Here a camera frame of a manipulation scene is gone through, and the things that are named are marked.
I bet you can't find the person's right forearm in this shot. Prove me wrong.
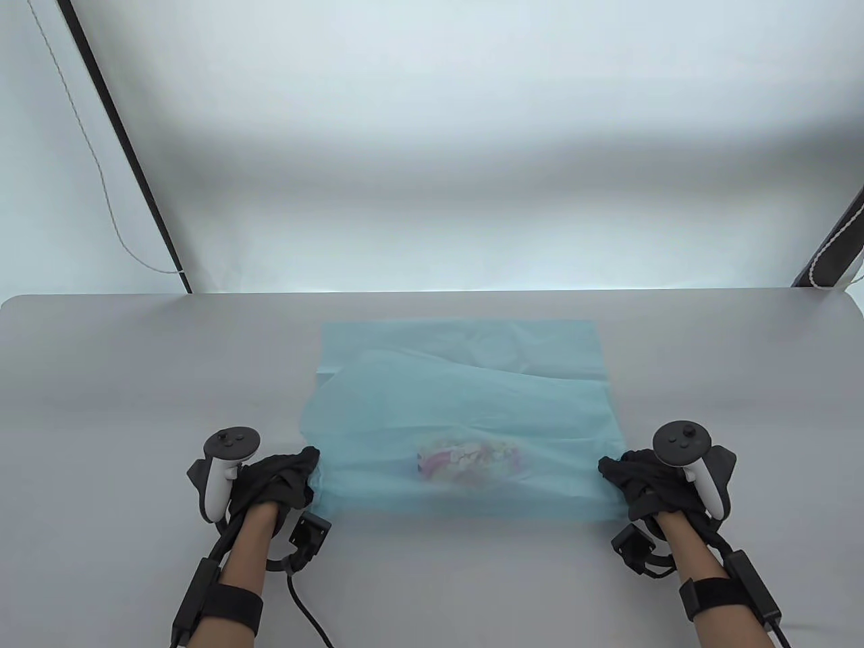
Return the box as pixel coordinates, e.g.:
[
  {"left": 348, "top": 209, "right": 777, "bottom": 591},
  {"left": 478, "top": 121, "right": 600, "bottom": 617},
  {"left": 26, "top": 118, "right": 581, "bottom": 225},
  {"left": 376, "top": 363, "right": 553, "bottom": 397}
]
[{"left": 657, "top": 509, "right": 778, "bottom": 648}]

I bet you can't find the white beaded cord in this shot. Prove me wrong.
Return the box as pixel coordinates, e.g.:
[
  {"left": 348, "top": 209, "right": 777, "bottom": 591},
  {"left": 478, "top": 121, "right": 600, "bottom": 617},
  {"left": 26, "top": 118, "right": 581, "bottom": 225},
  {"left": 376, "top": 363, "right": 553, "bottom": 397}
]
[{"left": 806, "top": 199, "right": 864, "bottom": 292}]

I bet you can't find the black forearm strap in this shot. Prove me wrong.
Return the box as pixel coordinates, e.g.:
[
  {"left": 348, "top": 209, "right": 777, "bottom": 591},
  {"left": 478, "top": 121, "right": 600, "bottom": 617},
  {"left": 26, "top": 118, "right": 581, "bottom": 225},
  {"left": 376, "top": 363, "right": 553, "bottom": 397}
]
[
  {"left": 202, "top": 583, "right": 265, "bottom": 632},
  {"left": 678, "top": 576, "right": 744, "bottom": 622}
]

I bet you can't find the light blue gift wrapping paper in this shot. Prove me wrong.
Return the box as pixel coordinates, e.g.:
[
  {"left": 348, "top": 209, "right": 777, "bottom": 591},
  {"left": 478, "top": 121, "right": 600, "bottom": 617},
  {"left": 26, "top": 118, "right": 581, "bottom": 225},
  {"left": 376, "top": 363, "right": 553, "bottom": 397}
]
[{"left": 300, "top": 321, "right": 626, "bottom": 524}]

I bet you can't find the colourful painted nesting doll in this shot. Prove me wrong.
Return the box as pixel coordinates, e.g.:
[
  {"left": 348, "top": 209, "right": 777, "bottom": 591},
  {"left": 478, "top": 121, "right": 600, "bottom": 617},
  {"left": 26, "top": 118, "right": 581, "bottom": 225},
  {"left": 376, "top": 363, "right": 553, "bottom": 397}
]
[{"left": 413, "top": 435, "right": 524, "bottom": 491}]

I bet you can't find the person's left forearm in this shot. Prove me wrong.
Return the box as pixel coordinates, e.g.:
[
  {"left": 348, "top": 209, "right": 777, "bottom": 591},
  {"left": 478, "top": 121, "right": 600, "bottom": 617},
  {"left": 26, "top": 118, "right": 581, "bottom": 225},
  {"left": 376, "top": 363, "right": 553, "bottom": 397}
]
[{"left": 194, "top": 502, "right": 281, "bottom": 648}]

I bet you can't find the black frame pole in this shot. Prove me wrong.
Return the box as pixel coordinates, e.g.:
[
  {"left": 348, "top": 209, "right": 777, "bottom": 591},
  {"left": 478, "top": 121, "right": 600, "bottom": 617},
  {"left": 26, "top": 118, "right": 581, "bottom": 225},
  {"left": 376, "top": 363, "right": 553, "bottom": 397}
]
[
  {"left": 790, "top": 182, "right": 864, "bottom": 290},
  {"left": 55, "top": 0, "right": 194, "bottom": 294}
]

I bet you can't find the black and white controller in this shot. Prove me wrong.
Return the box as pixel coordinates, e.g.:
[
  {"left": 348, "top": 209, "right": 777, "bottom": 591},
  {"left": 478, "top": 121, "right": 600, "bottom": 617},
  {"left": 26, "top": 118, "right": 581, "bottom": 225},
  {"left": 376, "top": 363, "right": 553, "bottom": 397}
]
[
  {"left": 651, "top": 420, "right": 738, "bottom": 521},
  {"left": 187, "top": 426, "right": 263, "bottom": 522}
]

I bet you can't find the thin white cord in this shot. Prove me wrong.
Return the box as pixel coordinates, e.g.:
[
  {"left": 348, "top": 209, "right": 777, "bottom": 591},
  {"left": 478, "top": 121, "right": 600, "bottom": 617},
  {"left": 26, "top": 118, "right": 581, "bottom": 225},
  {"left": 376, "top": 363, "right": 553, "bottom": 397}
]
[{"left": 27, "top": 0, "right": 187, "bottom": 276}]

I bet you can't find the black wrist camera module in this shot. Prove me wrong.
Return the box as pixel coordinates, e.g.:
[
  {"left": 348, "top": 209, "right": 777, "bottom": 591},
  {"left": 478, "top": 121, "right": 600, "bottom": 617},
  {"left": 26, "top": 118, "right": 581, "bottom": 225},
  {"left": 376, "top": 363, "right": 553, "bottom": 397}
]
[
  {"left": 610, "top": 522, "right": 676, "bottom": 578},
  {"left": 266, "top": 510, "right": 333, "bottom": 575}
]

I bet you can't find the person's left hand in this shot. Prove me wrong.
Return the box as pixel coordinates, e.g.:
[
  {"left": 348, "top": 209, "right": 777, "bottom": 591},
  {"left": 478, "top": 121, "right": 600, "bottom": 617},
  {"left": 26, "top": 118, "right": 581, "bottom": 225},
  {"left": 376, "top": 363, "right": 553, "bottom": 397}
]
[{"left": 228, "top": 445, "right": 322, "bottom": 524}]

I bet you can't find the person's right hand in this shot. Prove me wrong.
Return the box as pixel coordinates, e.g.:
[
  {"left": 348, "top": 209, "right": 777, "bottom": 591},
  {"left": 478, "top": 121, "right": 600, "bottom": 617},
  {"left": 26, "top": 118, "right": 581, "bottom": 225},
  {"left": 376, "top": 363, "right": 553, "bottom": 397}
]
[{"left": 597, "top": 448, "right": 707, "bottom": 524}]

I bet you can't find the black sensor box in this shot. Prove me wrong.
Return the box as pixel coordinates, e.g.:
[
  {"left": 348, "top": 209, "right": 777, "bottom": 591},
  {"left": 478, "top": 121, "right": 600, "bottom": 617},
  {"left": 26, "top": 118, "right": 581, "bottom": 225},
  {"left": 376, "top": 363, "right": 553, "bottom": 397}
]
[
  {"left": 171, "top": 556, "right": 224, "bottom": 639},
  {"left": 722, "top": 549, "right": 783, "bottom": 629}
]

